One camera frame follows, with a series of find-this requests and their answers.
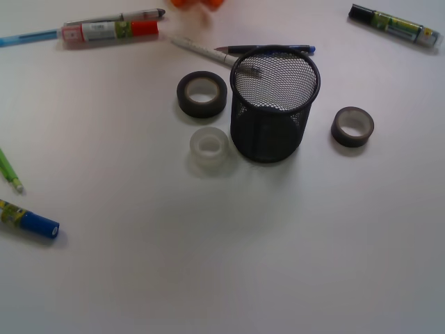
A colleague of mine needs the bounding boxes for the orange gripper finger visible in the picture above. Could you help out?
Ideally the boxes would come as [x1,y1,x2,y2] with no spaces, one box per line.
[200,0,223,8]
[171,0,196,8]

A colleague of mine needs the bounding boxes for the silver grey pen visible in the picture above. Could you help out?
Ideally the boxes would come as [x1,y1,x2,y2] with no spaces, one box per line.
[64,8,166,26]

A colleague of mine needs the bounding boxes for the white pen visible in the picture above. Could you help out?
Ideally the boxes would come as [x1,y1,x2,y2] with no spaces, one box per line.
[169,36,238,67]

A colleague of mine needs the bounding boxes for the dark blue pen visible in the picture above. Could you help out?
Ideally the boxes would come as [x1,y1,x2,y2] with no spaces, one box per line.
[215,45,316,55]

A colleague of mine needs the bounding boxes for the black mesh pen holder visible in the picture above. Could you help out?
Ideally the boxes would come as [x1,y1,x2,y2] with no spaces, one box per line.
[229,45,321,164]

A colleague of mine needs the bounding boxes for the light blue pen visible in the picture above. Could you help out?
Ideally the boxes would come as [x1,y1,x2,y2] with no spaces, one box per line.
[0,29,59,47]

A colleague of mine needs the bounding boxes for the green pen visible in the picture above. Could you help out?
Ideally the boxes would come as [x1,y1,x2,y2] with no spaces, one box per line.
[0,150,24,193]

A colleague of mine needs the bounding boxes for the red cap marker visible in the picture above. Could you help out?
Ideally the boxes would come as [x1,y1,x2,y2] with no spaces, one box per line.
[57,21,159,43]

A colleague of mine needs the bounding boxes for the black tape roll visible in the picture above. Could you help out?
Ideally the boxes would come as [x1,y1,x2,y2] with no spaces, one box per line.
[177,71,227,119]

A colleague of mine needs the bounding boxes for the clear tape roll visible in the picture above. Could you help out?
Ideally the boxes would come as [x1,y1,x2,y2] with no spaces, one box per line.
[190,127,229,167]

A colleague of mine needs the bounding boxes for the grey tape roll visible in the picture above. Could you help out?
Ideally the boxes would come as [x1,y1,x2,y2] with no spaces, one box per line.
[331,106,375,148]

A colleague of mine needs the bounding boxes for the black cap marker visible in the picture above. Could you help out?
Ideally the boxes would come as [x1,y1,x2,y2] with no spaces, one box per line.
[348,4,444,49]

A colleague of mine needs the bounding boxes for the blue cap marker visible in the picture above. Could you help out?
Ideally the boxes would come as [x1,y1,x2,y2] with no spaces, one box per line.
[1,200,60,239]

